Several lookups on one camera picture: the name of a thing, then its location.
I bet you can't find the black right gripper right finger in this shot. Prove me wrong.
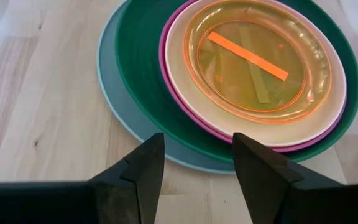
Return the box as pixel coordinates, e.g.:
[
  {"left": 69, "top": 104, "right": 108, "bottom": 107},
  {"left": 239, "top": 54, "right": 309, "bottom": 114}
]
[{"left": 232, "top": 132, "right": 358, "bottom": 224}]

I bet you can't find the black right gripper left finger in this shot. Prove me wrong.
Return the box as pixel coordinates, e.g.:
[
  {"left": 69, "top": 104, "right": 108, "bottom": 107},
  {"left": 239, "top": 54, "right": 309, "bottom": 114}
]
[{"left": 0, "top": 132, "right": 166, "bottom": 224}]

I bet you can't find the cream plastic plate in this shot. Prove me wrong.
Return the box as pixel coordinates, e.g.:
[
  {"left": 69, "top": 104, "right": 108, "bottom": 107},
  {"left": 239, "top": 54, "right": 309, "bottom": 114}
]
[{"left": 165, "top": 0, "right": 347, "bottom": 147}]

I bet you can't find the green bowl with pink plate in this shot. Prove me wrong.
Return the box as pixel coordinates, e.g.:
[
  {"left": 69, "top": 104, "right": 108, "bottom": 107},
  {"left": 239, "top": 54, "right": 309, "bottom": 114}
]
[{"left": 114, "top": 0, "right": 358, "bottom": 164}]

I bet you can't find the small orange transparent plate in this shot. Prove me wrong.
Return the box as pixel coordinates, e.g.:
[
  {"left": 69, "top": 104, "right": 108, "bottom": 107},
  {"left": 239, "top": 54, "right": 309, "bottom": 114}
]
[{"left": 182, "top": 0, "right": 333, "bottom": 125}]

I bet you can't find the pink plastic plate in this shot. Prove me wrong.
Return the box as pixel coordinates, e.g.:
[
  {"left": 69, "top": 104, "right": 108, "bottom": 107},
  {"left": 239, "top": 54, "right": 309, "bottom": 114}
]
[{"left": 158, "top": 0, "right": 347, "bottom": 154}]

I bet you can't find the large pale blue plate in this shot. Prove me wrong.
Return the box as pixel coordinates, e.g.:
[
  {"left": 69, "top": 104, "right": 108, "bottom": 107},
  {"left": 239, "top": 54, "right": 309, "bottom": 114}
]
[{"left": 96, "top": 0, "right": 239, "bottom": 175}]

